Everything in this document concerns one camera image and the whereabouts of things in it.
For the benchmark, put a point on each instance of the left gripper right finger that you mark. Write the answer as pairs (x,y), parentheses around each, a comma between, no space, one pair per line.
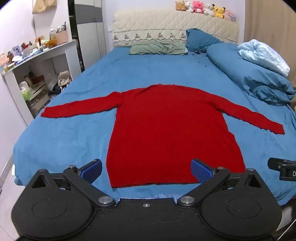
(210,179)

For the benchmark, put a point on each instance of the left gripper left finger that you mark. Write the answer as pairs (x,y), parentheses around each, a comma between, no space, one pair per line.
(81,180)

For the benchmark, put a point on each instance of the red knit sweater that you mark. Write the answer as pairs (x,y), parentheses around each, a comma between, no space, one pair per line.
(160,129)

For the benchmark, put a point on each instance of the blue bed sheet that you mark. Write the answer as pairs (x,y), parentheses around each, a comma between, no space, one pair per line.
(55,143)

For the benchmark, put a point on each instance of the blue rolled duvet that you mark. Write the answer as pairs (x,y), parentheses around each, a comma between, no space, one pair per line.
(255,80)

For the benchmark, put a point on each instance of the beige bag on floor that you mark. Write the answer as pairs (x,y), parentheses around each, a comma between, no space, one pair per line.
(64,78)

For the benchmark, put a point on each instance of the green tissue pack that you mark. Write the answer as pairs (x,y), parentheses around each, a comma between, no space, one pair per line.
(25,90)

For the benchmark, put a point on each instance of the white desk shelf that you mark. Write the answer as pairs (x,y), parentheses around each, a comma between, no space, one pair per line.
(56,59)

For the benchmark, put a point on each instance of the light blue blanket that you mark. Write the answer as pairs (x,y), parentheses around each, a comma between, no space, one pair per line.
(263,55)

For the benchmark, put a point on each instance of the dark blue pillow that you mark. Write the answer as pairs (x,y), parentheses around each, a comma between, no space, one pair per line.
(199,41)

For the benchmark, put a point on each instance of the orange plush on desk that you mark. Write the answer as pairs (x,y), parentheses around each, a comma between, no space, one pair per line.
(51,43)

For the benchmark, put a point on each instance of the wicker basket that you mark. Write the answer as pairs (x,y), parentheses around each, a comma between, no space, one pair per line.
(61,37)

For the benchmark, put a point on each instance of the green pillow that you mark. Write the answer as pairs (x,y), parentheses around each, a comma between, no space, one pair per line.
(165,47)

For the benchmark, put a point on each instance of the beige curtain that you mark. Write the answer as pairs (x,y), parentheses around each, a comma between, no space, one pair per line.
(272,22)

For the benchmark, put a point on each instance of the cream quilted headboard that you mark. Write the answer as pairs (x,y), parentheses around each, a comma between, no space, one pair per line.
(146,25)

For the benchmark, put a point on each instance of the grey white wardrobe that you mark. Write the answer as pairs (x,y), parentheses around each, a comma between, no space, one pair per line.
(87,29)

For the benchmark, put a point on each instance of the light pink plush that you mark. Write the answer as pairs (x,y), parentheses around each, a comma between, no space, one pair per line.
(229,15)

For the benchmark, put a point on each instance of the yellow pikachu plush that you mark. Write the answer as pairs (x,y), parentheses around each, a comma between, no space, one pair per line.
(218,11)

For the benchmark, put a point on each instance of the white bear plush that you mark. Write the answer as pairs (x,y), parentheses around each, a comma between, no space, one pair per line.
(208,10)

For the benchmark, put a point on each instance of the pink plush toy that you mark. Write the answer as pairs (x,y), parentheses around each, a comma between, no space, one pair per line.
(198,7)

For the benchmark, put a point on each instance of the white plush toy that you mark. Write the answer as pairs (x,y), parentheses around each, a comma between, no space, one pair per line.
(189,6)

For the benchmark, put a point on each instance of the brown teddy bear plush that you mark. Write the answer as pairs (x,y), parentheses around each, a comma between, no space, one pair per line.
(180,5)

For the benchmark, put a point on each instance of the beige hanging bag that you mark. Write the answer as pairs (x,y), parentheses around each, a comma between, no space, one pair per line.
(43,5)

